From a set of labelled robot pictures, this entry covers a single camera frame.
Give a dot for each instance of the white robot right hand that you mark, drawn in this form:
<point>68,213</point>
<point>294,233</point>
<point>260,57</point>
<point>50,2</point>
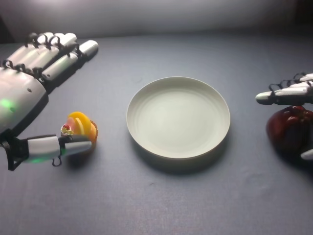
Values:
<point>288,92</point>

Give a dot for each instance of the white backdrop sheet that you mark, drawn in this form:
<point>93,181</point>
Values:
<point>156,17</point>

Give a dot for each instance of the cream round plate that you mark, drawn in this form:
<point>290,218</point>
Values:
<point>178,117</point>

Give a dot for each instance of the toy fruit tart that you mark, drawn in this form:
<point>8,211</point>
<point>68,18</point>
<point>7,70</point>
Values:
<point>83,124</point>

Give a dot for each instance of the red toy apple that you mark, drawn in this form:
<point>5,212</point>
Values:
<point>286,129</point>

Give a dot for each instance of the grey table cloth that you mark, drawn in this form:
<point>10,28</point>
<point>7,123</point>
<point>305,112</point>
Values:
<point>156,195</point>

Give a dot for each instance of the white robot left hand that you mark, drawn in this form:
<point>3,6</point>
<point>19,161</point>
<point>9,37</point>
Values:
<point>19,93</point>

